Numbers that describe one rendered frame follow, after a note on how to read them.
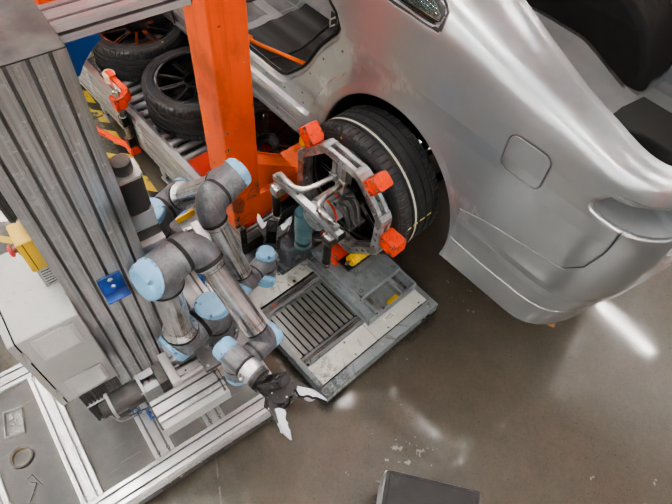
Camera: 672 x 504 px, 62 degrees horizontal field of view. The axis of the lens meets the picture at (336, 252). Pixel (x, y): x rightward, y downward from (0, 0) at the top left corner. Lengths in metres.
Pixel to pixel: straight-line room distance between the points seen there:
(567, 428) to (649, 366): 0.65
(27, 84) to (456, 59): 1.27
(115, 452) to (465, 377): 1.74
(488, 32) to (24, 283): 1.63
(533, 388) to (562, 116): 1.74
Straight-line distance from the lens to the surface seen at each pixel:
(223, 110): 2.26
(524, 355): 3.26
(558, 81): 1.87
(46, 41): 1.34
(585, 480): 3.13
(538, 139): 1.87
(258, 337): 1.76
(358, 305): 3.00
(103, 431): 2.78
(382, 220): 2.28
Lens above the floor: 2.74
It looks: 55 degrees down
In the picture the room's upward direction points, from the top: 6 degrees clockwise
